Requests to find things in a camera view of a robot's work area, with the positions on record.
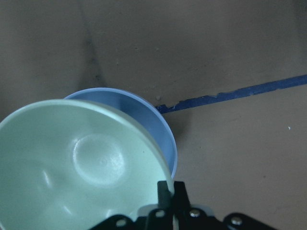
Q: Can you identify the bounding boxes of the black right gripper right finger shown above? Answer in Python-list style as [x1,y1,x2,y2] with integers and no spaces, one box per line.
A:
[172,181,191,216]

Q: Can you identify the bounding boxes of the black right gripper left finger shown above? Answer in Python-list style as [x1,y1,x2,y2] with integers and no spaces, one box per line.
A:
[157,181,173,216]

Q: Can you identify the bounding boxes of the blue bowl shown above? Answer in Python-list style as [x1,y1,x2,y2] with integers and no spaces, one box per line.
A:
[65,88,178,178]

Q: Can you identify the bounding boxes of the green bowl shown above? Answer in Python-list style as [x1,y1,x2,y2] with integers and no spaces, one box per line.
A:
[0,99,174,230]

